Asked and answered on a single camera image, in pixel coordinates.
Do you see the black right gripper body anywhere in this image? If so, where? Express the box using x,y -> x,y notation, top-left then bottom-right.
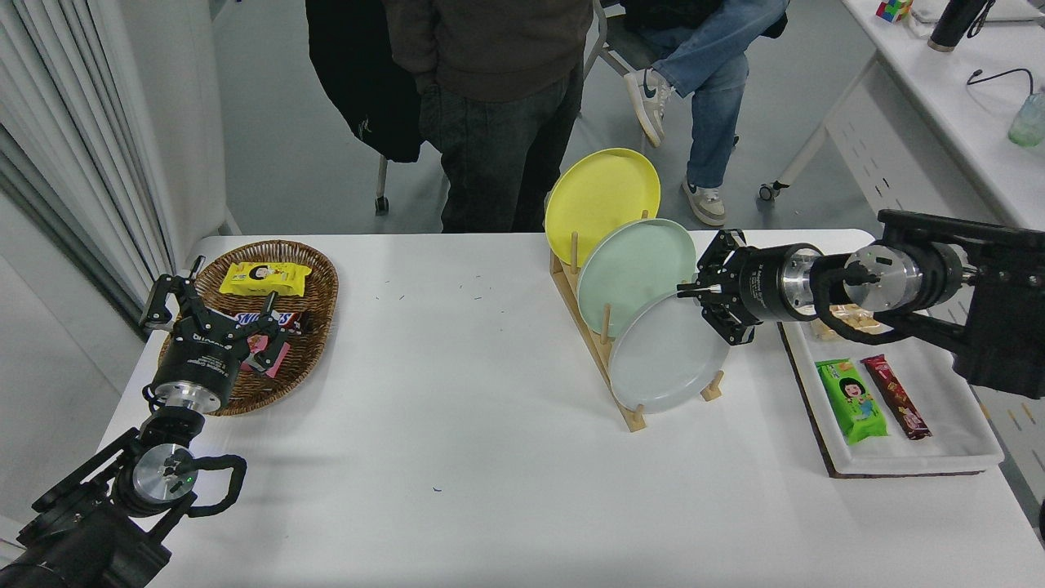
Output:
720,243 -> 790,325

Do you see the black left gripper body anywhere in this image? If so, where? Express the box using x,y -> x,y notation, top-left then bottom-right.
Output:
152,318 -> 251,396

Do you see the grey plate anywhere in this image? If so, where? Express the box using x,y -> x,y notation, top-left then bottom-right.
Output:
608,290 -> 732,414

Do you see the mint green plate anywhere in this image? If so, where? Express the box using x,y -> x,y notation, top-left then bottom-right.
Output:
576,218 -> 697,338

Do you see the wooden plate rack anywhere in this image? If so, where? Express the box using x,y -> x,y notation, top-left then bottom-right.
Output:
549,212 -> 726,432

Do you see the yellow plate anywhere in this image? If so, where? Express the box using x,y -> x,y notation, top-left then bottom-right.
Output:
545,148 -> 661,266

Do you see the brown Snickers bar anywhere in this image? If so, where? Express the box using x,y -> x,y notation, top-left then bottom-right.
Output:
214,309 -> 311,336

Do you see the pink snack packet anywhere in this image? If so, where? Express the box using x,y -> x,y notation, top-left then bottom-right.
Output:
239,333 -> 292,378

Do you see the yellow snack packet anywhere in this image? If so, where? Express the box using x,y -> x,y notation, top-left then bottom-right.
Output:
219,261 -> 314,297

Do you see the brown wicker basket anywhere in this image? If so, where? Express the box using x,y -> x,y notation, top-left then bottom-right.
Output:
158,239 -> 340,417

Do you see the clear packet of nut biscuits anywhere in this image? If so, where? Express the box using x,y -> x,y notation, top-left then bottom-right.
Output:
808,304 -> 883,341

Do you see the green snack packet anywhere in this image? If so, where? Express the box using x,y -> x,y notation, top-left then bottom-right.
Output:
815,359 -> 888,446

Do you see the seated person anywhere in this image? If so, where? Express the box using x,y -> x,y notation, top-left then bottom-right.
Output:
620,0 -> 791,228

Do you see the dark red snack bar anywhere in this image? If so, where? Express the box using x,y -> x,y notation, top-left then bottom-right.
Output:
860,354 -> 932,441

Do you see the brown board under tray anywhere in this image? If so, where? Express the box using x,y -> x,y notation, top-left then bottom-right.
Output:
780,323 -> 1005,480

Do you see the white vertical curtain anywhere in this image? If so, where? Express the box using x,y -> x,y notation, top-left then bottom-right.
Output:
0,0 -> 176,327

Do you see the white tray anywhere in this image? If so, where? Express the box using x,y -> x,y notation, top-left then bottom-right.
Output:
780,309 -> 1005,477

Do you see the grey office chair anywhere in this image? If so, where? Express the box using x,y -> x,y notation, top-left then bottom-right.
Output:
581,0 -> 662,82

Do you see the standing person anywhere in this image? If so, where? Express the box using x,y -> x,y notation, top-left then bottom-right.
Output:
382,0 -> 595,234

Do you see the black jacket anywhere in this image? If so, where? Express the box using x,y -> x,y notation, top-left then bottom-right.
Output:
305,0 -> 424,164

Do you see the pale green glass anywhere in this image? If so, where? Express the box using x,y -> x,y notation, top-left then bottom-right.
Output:
1007,90 -> 1045,149

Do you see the black bottle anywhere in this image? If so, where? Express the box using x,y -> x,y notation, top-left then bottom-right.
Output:
928,0 -> 990,53

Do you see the silver laptop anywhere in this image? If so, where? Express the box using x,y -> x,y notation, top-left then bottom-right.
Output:
910,0 -> 1045,24

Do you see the thin black cable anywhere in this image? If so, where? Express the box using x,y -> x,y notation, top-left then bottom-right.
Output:
967,68 -> 1036,95

